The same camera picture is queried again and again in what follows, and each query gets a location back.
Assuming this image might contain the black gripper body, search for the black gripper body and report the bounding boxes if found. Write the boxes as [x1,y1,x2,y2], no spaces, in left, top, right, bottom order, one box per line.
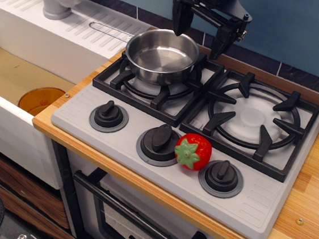
[184,0,252,41]

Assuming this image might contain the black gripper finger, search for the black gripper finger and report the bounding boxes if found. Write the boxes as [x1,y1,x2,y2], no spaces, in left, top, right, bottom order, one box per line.
[209,25,238,60]
[172,0,194,36]

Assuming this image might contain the stainless steel pot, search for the stainless steel pot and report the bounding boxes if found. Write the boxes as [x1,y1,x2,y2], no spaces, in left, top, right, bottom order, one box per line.
[89,21,200,86]

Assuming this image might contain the red toy strawberry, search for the red toy strawberry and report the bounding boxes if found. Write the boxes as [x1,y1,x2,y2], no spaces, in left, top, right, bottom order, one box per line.
[174,133,212,171]

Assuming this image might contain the black left stove knob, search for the black left stove knob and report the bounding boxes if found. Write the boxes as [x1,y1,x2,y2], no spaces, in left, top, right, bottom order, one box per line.
[89,100,129,133]

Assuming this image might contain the black stove knob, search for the black stove knob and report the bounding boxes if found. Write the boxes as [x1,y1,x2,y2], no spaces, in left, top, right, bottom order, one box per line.
[89,100,129,133]
[198,160,244,199]
[136,124,181,167]

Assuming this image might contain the black middle stove knob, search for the black middle stove knob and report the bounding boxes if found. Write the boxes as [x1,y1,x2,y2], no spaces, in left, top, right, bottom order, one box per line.
[136,124,181,167]

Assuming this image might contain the grey toy stove top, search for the grey toy stove top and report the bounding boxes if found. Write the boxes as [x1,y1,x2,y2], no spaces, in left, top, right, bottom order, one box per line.
[39,37,319,239]

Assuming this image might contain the black right stove knob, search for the black right stove knob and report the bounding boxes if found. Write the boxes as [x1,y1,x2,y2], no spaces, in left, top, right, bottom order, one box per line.
[198,160,244,199]

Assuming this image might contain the black left burner grate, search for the black left burner grate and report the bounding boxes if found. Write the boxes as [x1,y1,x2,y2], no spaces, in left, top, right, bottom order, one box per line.
[93,52,225,127]

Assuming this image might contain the black burner grate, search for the black burner grate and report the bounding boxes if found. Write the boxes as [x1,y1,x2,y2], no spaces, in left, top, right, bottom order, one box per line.
[180,69,319,182]
[93,52,225,127]

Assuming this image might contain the black right burner grate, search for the black right burner grate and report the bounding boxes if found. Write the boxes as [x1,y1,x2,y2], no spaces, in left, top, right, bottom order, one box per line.
[180,69,319,182]

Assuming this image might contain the white toy sink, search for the white toy sink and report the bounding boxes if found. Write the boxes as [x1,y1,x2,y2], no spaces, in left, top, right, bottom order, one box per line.
[0,0,149,189]

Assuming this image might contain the wooden drawer fronts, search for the wooden drawer fronts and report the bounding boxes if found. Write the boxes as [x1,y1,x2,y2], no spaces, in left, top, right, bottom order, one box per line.
[0,152,73,239]

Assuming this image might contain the oven door with handle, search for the oven door with handle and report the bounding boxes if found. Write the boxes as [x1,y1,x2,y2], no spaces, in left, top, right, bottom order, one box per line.
[66,165,259,239]

